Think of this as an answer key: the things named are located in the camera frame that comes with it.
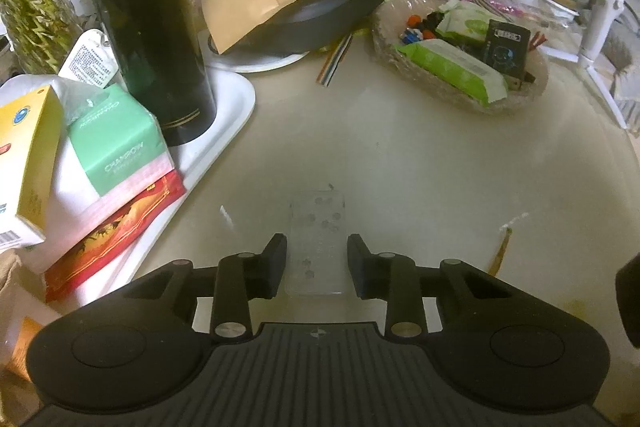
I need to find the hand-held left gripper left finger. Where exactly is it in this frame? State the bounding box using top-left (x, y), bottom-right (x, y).
top-left (116, 232), bottom-right (289, 348)

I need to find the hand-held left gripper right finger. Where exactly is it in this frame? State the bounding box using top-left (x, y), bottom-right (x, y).
top-left (346, 233), bottom-right (524, 348)

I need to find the clear plastic case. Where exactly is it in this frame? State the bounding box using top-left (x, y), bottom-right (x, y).
top-left (286, 188), bottom-right (349, 298)

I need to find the amber tape strip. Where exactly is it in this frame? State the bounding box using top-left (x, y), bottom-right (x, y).
top-left (486, 211), bottom-right (532, 279)

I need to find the red flat packet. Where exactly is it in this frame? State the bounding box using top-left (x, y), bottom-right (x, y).
top-left (44, 170), bottom-right (187, 304)

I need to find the white plastic tray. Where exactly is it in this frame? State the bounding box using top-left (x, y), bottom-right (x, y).
top-left (75, 68), bottom-right (257, 308)

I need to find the green tissue pack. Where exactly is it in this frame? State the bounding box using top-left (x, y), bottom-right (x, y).
top-left (67, 83), bottom-right (173, 198)

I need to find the white round plate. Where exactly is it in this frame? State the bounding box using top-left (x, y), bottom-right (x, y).
top-left (199, 28), bottom-right (312, 74)

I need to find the white pink tissue pack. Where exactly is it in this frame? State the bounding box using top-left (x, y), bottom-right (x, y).
top-left (20, 147), bottom-right (176, 275)

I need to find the bright green wipes pack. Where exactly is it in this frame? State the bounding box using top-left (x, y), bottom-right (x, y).
top-left (394, 39), bottom-right (510, 108)

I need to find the woven basket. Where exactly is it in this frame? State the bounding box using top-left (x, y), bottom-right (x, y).
top-left (371, 0), bottom-right (549, 115)

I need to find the pile of small colourful connectors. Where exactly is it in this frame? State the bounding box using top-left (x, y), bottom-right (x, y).
top-left (399, 13), bottom-right (440, 46)

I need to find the black oval case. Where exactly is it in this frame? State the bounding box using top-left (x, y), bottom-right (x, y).
top-left (235, 0), bottom-right (388, 58)

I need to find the yellow white carton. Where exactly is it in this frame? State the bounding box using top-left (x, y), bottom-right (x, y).
top-left (0, 86), bottom-right (65, 253)

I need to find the black blue packet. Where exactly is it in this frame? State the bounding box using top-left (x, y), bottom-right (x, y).
top-left (482, 19), bottom-right (533, 78)

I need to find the black thermos bottle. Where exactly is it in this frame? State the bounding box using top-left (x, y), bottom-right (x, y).
top-left (75, 0), bottom-right (218, 148)

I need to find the pale green wipes pack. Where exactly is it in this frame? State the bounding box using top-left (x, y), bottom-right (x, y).
top-left (434, 0), bottom-right (503, 45)

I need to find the white printed packet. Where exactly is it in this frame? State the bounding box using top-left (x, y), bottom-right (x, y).
top-left (56, 28), bottom-right (120, 92)

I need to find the white tripod stand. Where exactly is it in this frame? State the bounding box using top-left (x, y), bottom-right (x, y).
top-left (542, 0), bottom-right (640, 130)

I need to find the pink glitter stick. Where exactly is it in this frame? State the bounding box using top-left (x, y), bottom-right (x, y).
top-left (487, 0), bottom-right (543, 18)

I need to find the rainbow ribbon cable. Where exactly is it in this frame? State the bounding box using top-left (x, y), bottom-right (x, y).
top-left (315, 33), bottom-right (354, 88)

